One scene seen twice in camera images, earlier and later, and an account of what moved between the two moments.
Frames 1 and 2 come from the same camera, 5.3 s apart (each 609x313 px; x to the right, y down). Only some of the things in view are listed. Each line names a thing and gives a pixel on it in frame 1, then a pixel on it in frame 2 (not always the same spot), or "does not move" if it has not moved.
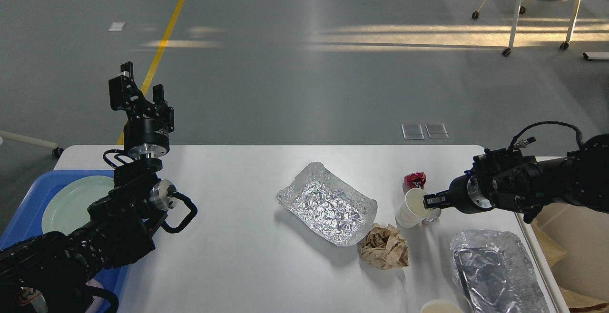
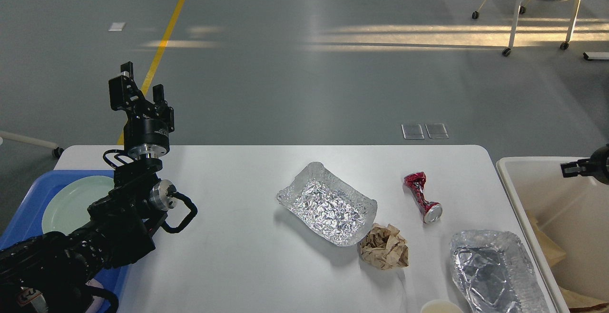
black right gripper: [469, 193] to [597, 166]
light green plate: [67, 207] does not move
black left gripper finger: [124, 92] does not move
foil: [497, 273] does not move
